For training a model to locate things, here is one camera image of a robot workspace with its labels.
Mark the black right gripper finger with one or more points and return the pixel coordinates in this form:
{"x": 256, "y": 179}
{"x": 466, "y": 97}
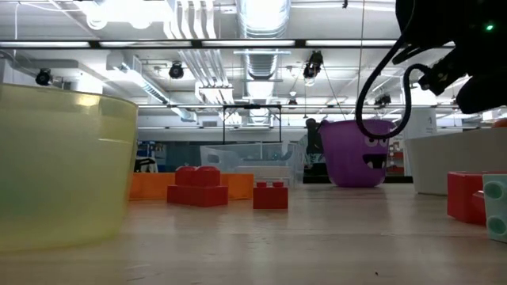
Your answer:
{"x": 481, "y": 95}

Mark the white plastic bin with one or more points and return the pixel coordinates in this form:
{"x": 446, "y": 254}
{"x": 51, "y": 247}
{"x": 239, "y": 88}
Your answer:
{"x": 447, "y": 166}

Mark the clear plastic container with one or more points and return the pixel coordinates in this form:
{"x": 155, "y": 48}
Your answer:
{"x": 253, "y": 156}

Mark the yellow translucent plastic bin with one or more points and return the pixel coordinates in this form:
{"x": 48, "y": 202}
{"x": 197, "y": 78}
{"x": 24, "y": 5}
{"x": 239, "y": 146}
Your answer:
{"x": 59, "y": 170}

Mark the black background robot arm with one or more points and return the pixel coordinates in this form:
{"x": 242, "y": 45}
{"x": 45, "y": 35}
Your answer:
{"x": 144, "y": 164}

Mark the white sign board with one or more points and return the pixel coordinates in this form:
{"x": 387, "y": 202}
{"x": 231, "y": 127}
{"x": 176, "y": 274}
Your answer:
{"x": 421, "y": 122}

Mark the black ceiling spotlight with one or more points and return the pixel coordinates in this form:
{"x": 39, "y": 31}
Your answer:
{"x": 382, "y": 99}
{"x": 43, "y": 77}
{"x": 313, "y": 63}
{"x": 176, "y": 70}

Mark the red-pink arch block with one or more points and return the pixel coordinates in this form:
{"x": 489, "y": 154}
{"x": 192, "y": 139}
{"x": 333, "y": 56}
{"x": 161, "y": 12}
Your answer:
{"x": 463, "y": 198}

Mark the mint green block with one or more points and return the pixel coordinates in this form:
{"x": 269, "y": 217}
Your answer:
{"x": 497, "y": 210}

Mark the purple monster face bucket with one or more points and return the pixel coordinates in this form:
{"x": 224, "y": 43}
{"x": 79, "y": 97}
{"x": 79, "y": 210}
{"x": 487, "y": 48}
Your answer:
{"x": 348, "y": 166}

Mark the person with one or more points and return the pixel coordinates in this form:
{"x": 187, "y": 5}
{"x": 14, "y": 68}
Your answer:
{"x": 313, "y": 136}

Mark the small red block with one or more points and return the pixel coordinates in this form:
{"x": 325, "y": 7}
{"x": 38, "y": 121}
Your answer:
{"x": 270, "y": 198}

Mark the small orange sloped block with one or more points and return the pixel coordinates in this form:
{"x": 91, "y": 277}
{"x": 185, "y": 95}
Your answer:
{"x": 237, "y": 186}

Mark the red-pink stepped block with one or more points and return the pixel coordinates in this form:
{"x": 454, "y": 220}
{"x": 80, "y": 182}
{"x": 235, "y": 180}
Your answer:
{"x": 197, "y": 190}

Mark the blue storage shelf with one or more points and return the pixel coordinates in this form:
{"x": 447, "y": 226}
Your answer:
{"x": 152, "y": 152}

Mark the large orange sloped block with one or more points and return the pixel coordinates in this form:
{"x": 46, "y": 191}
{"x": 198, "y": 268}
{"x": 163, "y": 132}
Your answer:
{"x": 150, "y": 186}

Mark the black background workstation frame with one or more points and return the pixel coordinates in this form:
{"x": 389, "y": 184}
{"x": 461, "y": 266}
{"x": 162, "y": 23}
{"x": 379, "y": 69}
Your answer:
{"x": 252, "y": 106}

